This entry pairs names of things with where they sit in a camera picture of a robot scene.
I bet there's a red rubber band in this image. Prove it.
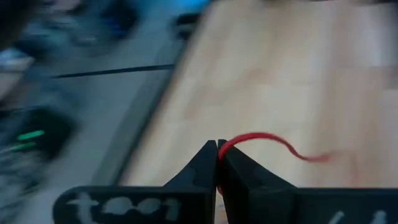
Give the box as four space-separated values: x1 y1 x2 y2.
217 132 331 195

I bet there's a black box with green light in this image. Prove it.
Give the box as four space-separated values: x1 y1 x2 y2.
0 105 77 162

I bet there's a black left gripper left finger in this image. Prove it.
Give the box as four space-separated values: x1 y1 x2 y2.
52 139 218 224

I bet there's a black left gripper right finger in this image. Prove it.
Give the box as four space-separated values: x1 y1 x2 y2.
217 139 398 224

